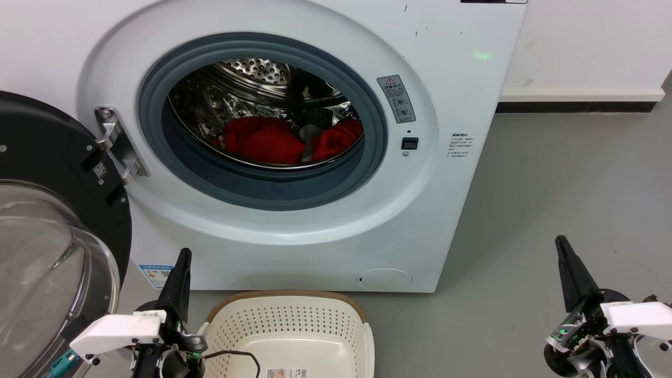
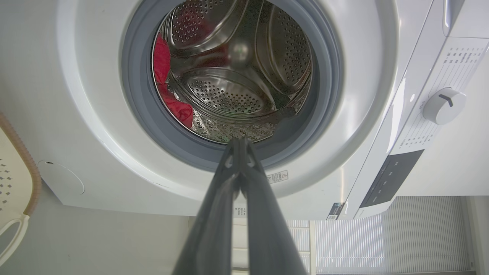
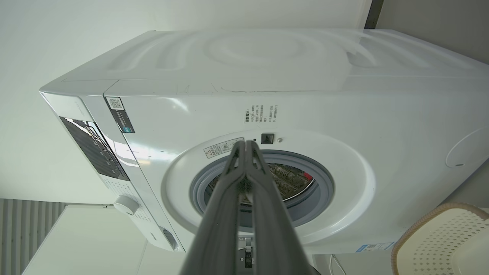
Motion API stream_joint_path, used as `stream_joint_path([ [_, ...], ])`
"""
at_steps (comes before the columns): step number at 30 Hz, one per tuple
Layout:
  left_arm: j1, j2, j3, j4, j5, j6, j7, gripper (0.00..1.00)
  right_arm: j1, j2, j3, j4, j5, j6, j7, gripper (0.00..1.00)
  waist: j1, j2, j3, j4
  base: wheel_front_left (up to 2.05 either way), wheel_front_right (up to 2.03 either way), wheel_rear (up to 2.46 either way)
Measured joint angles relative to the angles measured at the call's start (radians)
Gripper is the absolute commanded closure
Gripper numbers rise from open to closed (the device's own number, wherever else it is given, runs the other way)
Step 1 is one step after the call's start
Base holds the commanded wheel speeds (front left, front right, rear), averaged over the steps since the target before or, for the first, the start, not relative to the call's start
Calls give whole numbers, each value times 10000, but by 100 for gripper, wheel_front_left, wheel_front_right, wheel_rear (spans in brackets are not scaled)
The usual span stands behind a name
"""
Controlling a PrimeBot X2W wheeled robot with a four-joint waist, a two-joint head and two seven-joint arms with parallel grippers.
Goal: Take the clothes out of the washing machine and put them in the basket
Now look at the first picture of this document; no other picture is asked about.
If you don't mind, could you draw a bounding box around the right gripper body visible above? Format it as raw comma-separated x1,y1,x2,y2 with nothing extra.
543,289,639,378

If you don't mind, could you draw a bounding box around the blue energy label sticker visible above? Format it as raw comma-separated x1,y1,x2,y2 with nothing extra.
139,264,174,290

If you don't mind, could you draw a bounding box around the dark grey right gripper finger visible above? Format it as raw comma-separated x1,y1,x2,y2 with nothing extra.
555,235,602,313

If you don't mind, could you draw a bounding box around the red garment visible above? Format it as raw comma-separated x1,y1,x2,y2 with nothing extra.
212,117,364,166

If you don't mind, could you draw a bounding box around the teal plastic piece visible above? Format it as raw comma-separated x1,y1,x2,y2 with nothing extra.
44,351,80,378

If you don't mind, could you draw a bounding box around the grey warning sticker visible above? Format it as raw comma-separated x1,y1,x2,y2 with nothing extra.
376,75,416,124

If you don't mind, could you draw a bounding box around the silver metal door hinge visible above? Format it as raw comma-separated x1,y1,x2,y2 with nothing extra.
94,106,150,185

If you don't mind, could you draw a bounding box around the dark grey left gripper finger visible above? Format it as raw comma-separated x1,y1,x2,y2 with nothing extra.
157,248,193,322

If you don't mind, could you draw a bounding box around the round white filter cover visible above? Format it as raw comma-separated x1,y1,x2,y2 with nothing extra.
356,268,413,291

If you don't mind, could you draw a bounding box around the white and black baseboard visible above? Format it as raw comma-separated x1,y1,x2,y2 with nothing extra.
496,87,666,114

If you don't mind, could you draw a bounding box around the grey cloth garment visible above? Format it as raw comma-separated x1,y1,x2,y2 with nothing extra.
299,124,329,162

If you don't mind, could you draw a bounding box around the thin black cable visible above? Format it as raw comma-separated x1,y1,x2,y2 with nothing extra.
202,350,261,378

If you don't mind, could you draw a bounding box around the stainless steel washing machine drum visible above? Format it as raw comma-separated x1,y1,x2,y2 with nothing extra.
168,58,365,170

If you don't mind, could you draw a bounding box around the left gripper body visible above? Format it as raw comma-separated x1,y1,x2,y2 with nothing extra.
131,301,208,378

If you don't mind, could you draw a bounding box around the black washer door with glass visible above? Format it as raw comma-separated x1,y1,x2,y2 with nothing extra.
0,90,132,378

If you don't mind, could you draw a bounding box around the cream perforated laundry basket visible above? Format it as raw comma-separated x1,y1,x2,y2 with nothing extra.
197,290,375,378

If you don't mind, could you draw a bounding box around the white front-load washing machine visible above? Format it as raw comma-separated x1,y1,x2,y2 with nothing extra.
0,0,530,293

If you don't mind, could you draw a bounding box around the grey rubber door gasket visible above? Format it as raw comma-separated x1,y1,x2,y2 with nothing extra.
138,33,389,212

